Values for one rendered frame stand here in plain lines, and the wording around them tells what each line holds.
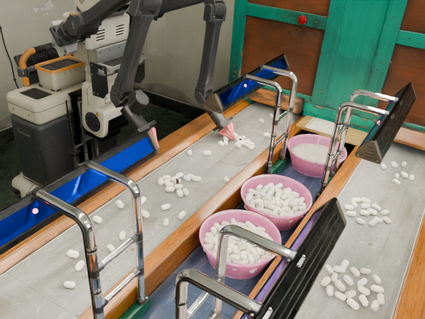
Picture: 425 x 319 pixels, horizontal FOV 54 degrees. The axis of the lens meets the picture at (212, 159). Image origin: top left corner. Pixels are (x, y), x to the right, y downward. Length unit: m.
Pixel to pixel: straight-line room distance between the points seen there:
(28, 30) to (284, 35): 2.06
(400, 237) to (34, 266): 1.19
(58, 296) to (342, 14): 1.62
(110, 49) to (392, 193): 1.37
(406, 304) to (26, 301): 1.04
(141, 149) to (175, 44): 2.63
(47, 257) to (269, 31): 1.49
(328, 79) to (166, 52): 2.02
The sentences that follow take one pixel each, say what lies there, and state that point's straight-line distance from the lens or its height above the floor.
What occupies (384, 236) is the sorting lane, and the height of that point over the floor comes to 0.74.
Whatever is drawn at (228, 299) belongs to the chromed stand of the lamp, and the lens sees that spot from 0.74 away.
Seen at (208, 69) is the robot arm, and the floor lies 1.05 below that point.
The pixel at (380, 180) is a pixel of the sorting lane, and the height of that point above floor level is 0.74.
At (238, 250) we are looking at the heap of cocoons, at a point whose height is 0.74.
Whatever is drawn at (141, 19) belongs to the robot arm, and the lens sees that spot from 1.53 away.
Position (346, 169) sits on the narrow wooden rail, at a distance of 1.83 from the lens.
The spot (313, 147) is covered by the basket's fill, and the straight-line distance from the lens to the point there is 2.03.
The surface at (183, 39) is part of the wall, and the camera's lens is 3.71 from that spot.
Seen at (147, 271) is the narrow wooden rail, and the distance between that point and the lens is 1.26.
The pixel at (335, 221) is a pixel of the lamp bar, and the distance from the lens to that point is 0.99.
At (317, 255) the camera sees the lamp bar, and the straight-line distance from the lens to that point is 0.89.
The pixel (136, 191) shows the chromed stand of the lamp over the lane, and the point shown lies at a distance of 0.99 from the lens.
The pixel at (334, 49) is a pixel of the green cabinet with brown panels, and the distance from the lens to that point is 2.10.
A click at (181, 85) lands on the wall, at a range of 3.84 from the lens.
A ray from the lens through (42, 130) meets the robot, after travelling 2.26.
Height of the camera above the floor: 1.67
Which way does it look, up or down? 31 degrees down
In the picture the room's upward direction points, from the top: 4 degrees clockwise
